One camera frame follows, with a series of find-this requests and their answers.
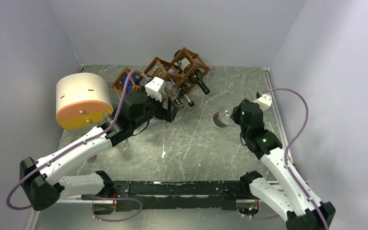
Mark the cream orange cylindrical box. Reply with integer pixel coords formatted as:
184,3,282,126
56,72,114,130

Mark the dark wine bottle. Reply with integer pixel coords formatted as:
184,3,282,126
174,50,210,94

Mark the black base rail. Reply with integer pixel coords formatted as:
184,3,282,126
82,181,257,212

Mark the clear glass bottle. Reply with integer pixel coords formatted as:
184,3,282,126
102,111,114,121

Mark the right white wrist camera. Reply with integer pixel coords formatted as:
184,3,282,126
254,94,273,112

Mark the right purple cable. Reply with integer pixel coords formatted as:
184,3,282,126
256,87,331,230

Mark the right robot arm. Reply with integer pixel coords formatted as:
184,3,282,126
230,94,336,230

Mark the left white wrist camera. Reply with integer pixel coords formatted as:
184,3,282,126
145,77,167,102

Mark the blue square bottle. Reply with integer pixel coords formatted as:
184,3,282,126
120,73,140,94

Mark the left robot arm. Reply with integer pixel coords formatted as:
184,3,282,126
20,91,179,211

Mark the clear round bottle red label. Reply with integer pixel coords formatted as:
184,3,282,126
211,105,235,128

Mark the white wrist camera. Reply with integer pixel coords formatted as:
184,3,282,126
145,77,167,102
254,94,273,112

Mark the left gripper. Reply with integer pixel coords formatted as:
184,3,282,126
132,84,180,129

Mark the brown wooden wine rack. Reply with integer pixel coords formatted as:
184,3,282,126
111,46,211,102

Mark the green wine bottle tan label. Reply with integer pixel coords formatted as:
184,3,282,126
179,83,195,107

